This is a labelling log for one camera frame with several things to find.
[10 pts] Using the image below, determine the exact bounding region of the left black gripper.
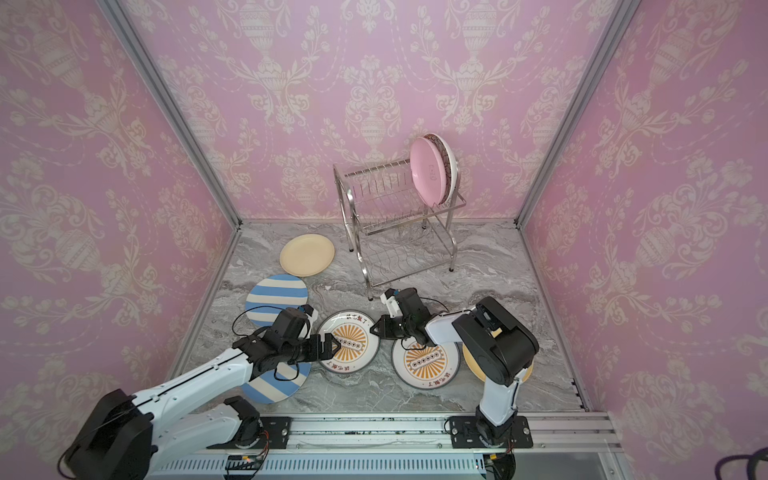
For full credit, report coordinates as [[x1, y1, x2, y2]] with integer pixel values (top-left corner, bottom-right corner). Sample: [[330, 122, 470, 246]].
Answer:
[[282, 332, 345, 364]]

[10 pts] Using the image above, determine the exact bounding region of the sunburst pattern plate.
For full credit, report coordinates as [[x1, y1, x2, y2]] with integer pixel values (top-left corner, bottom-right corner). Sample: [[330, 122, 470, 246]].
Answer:
[[391, 338, 461, 390], [317, 310, 380, 375]]

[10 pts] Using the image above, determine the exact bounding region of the chrome wire dish rack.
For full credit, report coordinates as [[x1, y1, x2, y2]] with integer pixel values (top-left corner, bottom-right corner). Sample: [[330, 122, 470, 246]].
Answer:
[[333, 159, 467, 300]]

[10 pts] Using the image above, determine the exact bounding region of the pink bear plate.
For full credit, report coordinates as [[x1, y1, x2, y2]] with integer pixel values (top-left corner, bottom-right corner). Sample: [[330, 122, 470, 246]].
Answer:
[[409, 137, 447, 207]]

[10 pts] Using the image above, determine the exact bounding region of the petal pattern plate orange rim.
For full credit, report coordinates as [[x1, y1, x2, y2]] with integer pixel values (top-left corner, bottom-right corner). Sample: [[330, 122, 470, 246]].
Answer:
[[424, 133, 459, 205]]

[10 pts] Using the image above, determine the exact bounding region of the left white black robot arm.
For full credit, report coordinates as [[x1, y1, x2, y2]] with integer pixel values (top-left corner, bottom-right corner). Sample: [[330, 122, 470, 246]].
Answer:
[[57, 305, 341, 479]]

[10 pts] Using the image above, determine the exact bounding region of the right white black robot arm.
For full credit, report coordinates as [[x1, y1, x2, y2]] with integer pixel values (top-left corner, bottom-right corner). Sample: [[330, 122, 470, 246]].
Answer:
[[370, 288, 539, 447]]

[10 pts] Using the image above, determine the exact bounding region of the blue striped plate front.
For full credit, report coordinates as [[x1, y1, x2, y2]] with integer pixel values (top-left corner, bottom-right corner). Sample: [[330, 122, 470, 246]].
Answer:
[[241, 363, 311, 404]]

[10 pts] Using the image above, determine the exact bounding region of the blue striped plate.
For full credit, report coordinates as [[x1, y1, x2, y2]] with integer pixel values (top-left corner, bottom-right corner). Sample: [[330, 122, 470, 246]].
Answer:
[[245, 274, 308, 327], [241, 363, 311, 404]]

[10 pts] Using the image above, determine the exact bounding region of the blue striped plate rear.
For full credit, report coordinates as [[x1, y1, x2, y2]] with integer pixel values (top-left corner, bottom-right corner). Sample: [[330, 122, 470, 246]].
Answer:
[[245, 274, 308, 327]]

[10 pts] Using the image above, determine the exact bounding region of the yellow plate right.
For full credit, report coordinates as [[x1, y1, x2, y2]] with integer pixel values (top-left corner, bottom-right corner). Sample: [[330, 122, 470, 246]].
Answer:
[[462, 345, 533, 383]]

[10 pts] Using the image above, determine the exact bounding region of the cream plate back left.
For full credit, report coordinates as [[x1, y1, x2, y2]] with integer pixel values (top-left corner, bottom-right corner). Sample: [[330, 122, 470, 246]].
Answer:
[[279, 234, 335, 277]]

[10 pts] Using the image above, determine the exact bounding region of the black object bottom right corner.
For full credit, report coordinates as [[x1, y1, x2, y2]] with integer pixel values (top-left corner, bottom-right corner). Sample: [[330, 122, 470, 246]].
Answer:
[[714, 447, 768, 480]]

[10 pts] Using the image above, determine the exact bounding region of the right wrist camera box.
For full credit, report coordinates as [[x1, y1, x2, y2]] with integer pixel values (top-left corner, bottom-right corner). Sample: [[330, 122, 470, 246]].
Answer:
[[380, 288, 402, 318]]

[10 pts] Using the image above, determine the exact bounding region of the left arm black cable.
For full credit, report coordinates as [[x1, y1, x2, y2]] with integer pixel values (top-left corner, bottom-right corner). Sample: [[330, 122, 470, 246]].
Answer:
[[231, 304, 313, 383]]

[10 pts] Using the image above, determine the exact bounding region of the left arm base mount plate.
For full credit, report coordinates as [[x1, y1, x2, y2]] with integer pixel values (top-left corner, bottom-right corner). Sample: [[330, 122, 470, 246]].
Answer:
[[207, 416, 293, 451]]

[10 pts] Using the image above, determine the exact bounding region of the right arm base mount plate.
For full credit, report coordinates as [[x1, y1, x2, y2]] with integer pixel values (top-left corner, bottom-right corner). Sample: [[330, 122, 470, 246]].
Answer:
[[447, 415, 534, 449]]

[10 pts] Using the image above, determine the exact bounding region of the aluminium front rail frame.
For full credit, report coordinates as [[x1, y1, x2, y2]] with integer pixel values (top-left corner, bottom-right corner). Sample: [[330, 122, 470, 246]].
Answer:
[[146, 412, 633, 479]]

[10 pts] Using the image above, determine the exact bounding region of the right aluminium corner post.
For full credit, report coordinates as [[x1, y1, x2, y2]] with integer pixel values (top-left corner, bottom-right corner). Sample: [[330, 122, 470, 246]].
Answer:
[[516, 0, 641, 230]]

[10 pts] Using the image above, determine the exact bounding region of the aluminium corner post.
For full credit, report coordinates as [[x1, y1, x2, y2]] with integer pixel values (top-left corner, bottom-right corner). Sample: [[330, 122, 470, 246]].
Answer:
[[96, 0, 243, 230], [516, 0, 641, 230]]

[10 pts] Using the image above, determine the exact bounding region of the left aluminium corner post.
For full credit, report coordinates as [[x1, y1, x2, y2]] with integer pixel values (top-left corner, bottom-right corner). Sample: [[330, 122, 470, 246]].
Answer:
[[96, 0, 243, 230]]

